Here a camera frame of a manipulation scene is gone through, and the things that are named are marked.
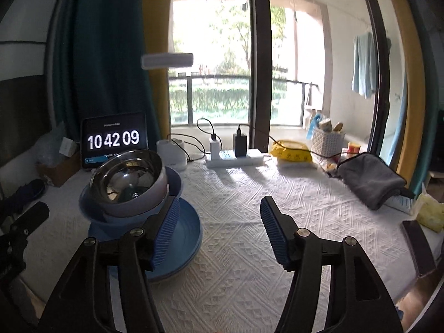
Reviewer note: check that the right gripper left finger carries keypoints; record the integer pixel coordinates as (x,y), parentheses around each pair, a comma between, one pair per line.
(160,231)

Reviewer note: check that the grey folded towel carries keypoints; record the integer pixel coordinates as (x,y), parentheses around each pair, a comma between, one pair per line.
(372,180)

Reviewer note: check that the tablet showing clock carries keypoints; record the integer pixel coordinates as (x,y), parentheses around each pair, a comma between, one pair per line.
(102,138)

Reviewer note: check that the white plastic basket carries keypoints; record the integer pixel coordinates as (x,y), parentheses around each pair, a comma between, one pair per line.
(327,144)

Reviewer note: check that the yellow right curtain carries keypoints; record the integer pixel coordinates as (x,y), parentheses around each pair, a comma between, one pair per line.
(416,90)

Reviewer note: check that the black power adapter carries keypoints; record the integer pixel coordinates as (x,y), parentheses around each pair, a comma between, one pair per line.
(240,144)

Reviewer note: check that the white power strip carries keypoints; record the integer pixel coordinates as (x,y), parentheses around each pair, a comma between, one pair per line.
(228,159)

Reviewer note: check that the cardboard box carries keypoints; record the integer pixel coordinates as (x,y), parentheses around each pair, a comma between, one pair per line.
(56,176)

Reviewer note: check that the red yellow can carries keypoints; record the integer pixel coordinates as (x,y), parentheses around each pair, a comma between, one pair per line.
(353,149)

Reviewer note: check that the small white box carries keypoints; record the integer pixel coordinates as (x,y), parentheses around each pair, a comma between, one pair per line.
(67,147)

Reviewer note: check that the light blue plate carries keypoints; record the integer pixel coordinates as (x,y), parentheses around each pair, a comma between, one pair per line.
(184,245)

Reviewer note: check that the yellow curtain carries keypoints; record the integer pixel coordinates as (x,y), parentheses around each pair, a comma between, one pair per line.
(416,90)
(155,16)

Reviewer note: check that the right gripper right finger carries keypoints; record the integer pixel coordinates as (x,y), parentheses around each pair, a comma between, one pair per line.
(280,229)

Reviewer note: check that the pink steel bowl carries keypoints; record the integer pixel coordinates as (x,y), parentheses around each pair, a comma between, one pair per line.
(129,177)

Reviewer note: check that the large blue bowl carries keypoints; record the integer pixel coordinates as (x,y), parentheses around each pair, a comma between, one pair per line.
(109,222)

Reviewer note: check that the yellow left curtain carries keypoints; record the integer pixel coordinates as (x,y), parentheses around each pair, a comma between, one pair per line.
(155,16)

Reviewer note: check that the teal left curtain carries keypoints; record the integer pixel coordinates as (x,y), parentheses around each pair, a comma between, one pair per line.
(97,68)

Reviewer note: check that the yellow snack bag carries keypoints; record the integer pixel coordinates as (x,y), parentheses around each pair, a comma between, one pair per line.
(291,151)

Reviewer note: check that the white charger plug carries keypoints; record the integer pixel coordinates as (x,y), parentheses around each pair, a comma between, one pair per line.
(215,147)

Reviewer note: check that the hanging light blue towel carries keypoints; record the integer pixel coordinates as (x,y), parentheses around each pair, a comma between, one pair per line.
(364,71)

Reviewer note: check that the white desk lamp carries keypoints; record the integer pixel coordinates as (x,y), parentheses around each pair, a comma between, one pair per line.
(171,151)

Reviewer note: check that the yellow tissue pack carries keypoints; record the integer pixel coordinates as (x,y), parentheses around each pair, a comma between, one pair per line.
(429,212)

